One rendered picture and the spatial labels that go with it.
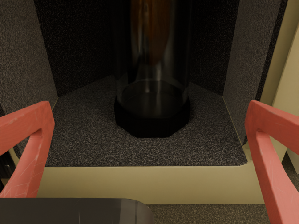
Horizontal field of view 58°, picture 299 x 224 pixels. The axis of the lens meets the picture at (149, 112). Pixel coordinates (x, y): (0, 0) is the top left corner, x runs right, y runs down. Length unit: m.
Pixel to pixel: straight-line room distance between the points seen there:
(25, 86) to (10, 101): 0.04
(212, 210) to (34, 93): 0.26
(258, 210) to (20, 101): 0.31
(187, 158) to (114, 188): 0.10
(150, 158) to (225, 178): 0.09
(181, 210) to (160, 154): 0.08
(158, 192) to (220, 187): 0.07
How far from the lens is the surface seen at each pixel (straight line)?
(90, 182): 0.33
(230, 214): 0.37
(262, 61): 0.29
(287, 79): 0.26
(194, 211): 0.36
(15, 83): 0.31
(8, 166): 0.34
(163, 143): 0.33
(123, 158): 0.31
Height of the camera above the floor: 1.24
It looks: 36 degrees down
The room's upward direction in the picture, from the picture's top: 1 degrees counter-clockwise
